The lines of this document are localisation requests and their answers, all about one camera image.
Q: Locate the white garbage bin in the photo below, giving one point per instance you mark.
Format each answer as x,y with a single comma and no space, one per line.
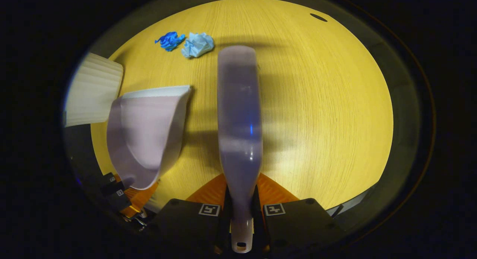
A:
93,91

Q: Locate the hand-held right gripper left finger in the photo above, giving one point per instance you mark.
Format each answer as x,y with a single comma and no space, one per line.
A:
182,221

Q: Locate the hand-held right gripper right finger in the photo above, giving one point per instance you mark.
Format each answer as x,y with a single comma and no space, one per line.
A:
298,225

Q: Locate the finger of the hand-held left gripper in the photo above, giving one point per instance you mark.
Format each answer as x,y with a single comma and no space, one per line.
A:
111,181
121,201

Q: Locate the small pink broom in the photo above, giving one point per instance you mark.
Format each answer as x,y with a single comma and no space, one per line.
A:
238,121

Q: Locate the pink dustpan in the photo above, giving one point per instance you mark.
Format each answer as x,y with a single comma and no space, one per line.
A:
145,132

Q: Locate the shiny metal object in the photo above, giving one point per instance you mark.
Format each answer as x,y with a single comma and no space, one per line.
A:
138,220

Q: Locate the pale blue paper trash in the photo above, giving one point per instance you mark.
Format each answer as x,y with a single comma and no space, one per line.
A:
197,45

